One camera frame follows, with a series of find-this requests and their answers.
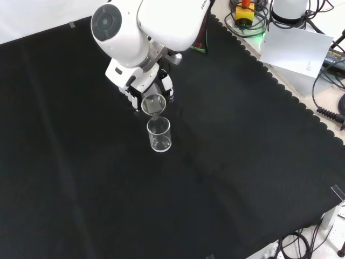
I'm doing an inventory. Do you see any black tripod leg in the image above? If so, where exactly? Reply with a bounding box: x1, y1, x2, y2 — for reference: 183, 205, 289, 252
330, 29, 345, 50

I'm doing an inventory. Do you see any white metal bracket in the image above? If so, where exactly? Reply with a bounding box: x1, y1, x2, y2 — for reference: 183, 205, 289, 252
320, 201, 345, 231

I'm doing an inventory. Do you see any black looped floor cable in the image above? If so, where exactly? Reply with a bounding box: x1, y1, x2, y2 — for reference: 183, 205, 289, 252
277, 228, 311, 259

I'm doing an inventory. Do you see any green looped cable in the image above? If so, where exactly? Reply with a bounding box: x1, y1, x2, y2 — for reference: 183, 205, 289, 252
225, 8, 268, 38

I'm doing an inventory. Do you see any small clear glass beaker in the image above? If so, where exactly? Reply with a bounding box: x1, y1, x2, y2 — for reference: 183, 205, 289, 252
140, 92, 167, 118

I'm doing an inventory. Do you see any black power adapter yellow label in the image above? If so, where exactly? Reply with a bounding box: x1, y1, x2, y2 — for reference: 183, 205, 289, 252
322, 46, 345, 69

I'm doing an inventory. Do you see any clear glass beaker with markings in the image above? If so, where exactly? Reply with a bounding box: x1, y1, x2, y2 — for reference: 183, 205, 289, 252
146, 117, 173, 153

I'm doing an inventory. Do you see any pale board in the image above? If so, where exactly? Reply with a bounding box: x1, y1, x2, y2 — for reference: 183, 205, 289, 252
259, 21, 335, 79

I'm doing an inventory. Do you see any black bench cloth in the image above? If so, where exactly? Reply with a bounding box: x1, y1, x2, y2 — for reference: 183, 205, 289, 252
0, 10, 345, 259

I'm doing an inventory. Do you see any yellow emergency stop button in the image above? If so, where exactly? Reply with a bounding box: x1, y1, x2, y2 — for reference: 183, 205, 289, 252
234, 0, 256, 28

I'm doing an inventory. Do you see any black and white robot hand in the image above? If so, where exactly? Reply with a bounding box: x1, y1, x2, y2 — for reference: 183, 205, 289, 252
105, 58, 176, 113

